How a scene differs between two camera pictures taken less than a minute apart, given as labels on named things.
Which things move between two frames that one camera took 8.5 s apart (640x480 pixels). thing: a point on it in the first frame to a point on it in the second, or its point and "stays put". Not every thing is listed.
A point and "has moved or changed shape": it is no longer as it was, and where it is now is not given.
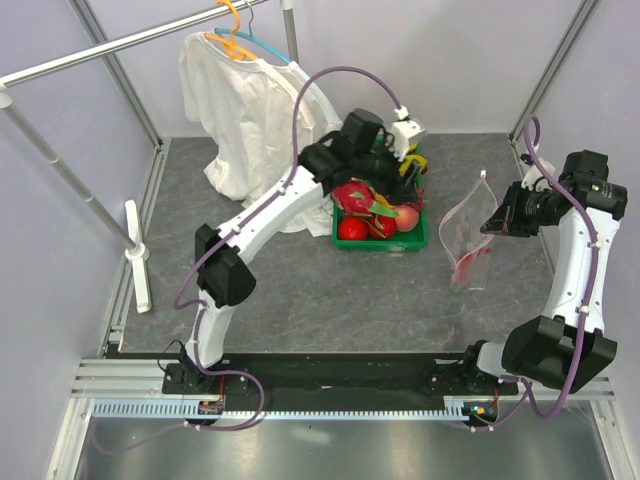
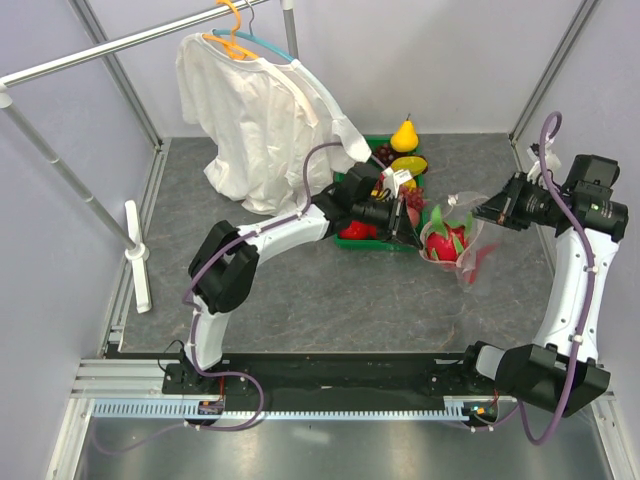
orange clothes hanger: x=233 y=50 stays put
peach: x=407 y=219 stays put
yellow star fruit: x=420 y=159 stays put
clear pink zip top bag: x=466 y=232 has moved or changed shape
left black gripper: x=396 y=189 to x=400 y=228
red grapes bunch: x=420 y=203 stays put
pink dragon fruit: x=358 y=197 has moved or changed shape
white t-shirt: x=248 y=110 stays put
